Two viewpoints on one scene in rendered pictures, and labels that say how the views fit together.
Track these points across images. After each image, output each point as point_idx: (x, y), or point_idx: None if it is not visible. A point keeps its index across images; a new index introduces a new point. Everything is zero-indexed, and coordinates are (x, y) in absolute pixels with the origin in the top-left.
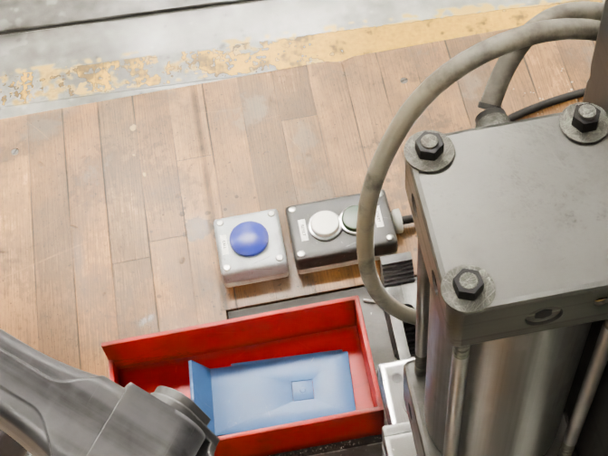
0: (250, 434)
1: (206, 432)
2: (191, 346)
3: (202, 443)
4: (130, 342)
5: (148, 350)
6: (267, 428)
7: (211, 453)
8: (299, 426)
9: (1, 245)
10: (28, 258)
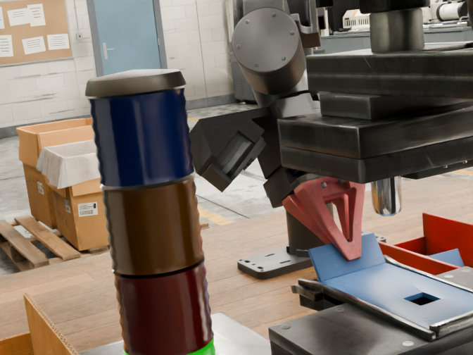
0: (417, 255)
1: (313, 17)
2: (470, 251)
3: (303, 13)
4: (437, 218)
5: (445, 238)
6: (430, 258)
7: (305, 29)
8: (448, 266)
9: (465, 215)
10: (468, 222)
